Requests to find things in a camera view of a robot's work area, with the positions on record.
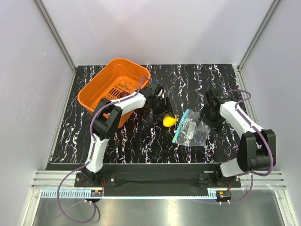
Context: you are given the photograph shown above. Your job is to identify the orange plastic basket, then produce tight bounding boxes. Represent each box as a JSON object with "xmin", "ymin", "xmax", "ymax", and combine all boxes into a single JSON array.
[{"xmin": 78, "ymin": 58, "xmax": 151, "ymax": 114}]

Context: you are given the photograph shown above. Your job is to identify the dark red plum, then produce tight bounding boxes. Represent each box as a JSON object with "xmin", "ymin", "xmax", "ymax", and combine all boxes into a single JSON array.
[{"xmin": 119, "ymin": 91, "xmax": 129, "ymax": 98}]

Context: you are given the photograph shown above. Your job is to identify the connector box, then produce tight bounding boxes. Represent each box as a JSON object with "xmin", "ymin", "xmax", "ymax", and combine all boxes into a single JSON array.
[
  {"xmin": 217, "ymin": 190, "xmax": 232, "ymax": 202},
  {"xmin": 90, "ymin": 188, "xmax": 104, "ymax": 197}
]

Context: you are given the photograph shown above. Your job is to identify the right connector box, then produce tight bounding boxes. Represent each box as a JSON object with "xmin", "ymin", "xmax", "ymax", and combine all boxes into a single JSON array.
[{"xmin": 217, "ymin": 190, "xmax": 232, "ymax": 202}]

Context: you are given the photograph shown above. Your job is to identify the left connector box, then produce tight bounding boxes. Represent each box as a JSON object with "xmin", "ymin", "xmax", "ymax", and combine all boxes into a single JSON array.
[{"xmin": 90, "ymin": 188, "xmax": 104, "ymax": 197}]

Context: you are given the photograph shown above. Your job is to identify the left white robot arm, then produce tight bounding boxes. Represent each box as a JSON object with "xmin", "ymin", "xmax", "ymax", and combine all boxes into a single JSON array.
[{"xmin": 81, "ymin": 86, "xmax": 177, "ymax": 186}]

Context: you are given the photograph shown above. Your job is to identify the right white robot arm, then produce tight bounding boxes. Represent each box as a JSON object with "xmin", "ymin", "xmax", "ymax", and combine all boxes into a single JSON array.
[{"xmin": 204, "ymin": 89, "xmax": 276, "ymax": 187}]

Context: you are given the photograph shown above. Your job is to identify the yellow lemon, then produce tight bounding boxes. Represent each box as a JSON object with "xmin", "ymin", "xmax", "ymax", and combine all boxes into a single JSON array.
[{"xmin": 163, "ymin": 114, "xmax": 177, "ymax": 128}]

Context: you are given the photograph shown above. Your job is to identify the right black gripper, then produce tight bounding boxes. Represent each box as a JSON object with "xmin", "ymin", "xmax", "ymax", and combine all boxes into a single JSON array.
[{"xmin": 195, "ymin": 104, "xmax": 227, "ymax": 135}]

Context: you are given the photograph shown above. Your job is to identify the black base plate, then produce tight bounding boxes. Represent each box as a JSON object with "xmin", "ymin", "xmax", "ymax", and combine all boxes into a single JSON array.
[{"xmin": 74, "ymin": 163, "xmax": 241, "ymax": 188}]

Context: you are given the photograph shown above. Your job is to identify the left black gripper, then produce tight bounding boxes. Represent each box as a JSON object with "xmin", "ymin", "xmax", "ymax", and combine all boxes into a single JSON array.
[{"xmin": 150, "ymin": 97, "xmax": 174, "ymax": 122}]

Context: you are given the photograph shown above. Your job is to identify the aluminium frame rail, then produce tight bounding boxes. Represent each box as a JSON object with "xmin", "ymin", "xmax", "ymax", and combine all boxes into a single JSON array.
[{"xmin": 32, "ymin": 170, "xmax": 286, "ymax": 190}]

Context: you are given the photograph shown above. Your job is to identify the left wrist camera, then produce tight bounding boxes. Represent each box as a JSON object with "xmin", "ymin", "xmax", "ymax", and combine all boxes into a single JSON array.
[{"xmin": 148, "ymin": 82, "xmax": 164, "ymax": 97}]

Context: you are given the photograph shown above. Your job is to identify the clear zip top bag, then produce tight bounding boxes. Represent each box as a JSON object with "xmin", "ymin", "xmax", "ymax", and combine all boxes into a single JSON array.
[{"xmin": 172, "ymin": 109, "xmax": 211, "ymax": 147}]

